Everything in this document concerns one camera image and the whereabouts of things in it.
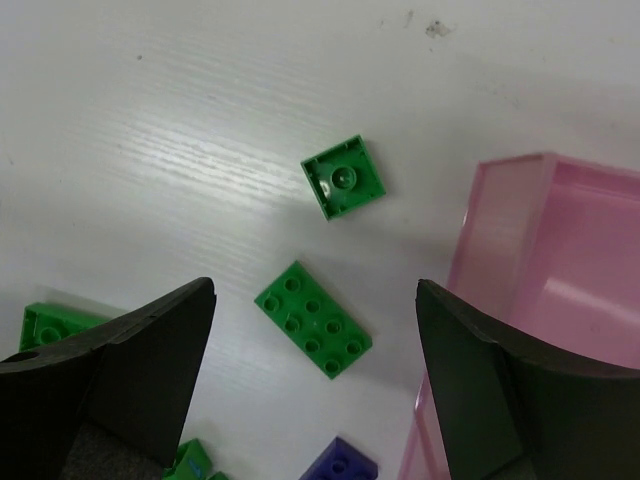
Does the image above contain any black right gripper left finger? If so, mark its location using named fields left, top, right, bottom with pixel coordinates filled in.
left=1, top=277, right=216, bottom=479

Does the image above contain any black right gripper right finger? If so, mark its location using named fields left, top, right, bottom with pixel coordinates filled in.
left=416, top=280, right=639, bottom=479

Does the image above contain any multicolour compartment tray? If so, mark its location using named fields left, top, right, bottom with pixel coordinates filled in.
left=401, top=153, right=639, bottom=479

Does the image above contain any purple lego brick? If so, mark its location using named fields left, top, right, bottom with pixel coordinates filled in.
left=300, top=436, right=379, bottom=480

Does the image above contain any green lego plate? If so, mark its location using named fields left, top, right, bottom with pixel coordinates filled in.
left=254, top=261, right=373, bottom=379

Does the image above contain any green square lego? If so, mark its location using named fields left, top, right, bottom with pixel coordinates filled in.
left=301, top=135, right=386, bottom=221

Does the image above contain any green lego bottom small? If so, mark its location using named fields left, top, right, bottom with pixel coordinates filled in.
left=162, top=438, right=230, bottom=480

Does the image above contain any green lego brick left edge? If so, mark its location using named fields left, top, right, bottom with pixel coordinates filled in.
left=19, top=302, right=109, bottom=352

